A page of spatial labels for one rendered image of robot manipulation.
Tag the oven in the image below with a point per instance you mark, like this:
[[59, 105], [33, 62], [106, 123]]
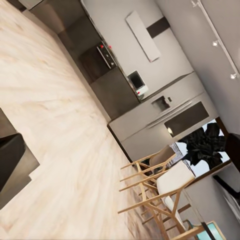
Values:
[[98, 61]]

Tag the fridge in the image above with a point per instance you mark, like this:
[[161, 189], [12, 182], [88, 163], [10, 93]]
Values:
[[164, 117]]

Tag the fixed window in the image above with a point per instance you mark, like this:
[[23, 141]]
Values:
[[202, 151]]

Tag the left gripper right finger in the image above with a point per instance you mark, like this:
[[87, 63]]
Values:
[[232, 148]]

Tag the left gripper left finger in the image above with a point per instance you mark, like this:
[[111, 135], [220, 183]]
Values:
[[12, 149]]

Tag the microwave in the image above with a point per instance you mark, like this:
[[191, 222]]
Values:
[[138, 83]]

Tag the breakfast table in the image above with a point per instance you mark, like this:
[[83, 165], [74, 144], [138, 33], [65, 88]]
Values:
[[196, 230]]

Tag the cabinet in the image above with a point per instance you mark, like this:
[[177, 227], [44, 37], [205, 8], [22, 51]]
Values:
[[20, 177]]

